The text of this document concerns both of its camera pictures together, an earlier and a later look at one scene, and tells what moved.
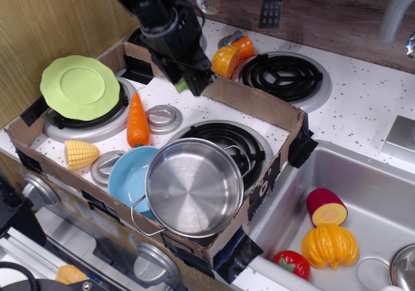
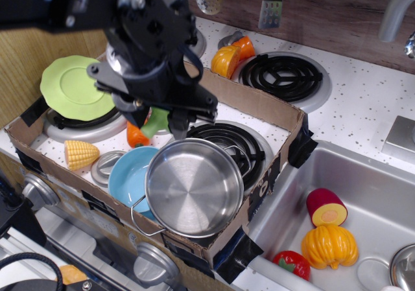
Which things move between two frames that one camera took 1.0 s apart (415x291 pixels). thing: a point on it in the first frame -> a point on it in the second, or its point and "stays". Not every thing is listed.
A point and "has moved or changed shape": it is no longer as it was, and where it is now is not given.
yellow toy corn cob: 78,154 stays
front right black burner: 253,152 stays
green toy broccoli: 181,86 has moved or changed shape
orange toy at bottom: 68,273 stays
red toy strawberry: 294,262 stays
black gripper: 173,39 -> 171,84
